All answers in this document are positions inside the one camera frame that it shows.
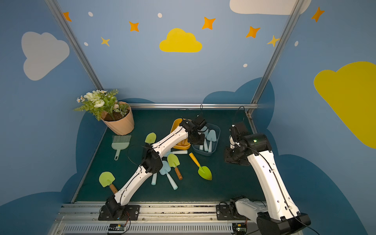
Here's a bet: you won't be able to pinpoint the yellow storage box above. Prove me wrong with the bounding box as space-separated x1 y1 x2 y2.
170 118 191 150

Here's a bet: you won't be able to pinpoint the blue shovel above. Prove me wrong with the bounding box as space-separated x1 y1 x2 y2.
203 126 209 152
207 129 217 153
159 161 178 190
151 173 157 186
199 127 204 151

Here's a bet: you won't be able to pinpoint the blue-grey storage box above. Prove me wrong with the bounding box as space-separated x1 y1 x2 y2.
192 123 221 157

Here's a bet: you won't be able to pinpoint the green shovel wooden handle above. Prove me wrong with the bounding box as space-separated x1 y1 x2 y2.
145 132 157 145
167 154 183 180

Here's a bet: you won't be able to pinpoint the green shovel corner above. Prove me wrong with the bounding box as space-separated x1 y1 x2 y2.
99 171 118 194

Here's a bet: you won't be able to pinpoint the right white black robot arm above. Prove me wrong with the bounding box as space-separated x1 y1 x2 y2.
224 122 311 235

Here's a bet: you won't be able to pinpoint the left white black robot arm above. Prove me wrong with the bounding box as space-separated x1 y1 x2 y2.
99 115 207 221

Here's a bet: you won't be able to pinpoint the blue shovel lying sideways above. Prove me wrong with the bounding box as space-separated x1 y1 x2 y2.
164 149 188 157

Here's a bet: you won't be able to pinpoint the right controller board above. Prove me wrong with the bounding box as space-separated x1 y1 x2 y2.
231 223 248 235

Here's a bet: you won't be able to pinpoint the controller board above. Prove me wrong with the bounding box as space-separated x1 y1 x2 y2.
231 223 248 235
107 224 127 235

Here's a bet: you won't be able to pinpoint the green dustpan brush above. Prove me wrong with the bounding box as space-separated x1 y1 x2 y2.
111 135 132 161

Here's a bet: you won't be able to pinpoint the terracotta pot with flowers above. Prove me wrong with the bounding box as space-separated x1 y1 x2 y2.
74 90 135 136

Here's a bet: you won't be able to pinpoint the left controller board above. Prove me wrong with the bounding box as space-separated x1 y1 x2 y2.
107 224 127 235

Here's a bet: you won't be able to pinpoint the green trowel yellow handle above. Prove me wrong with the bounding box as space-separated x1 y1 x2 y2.
189 153 212 181

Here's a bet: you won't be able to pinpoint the green shovel wooden handle back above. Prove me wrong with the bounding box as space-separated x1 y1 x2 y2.
145 132 157 145

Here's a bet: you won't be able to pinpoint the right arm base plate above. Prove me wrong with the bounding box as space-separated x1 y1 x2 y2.
216 201 238 220

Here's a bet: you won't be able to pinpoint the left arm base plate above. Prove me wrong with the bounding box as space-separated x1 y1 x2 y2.
98 205 140 221

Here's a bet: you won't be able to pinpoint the aluminium front rail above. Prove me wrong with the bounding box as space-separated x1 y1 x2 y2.
49 202 260 235

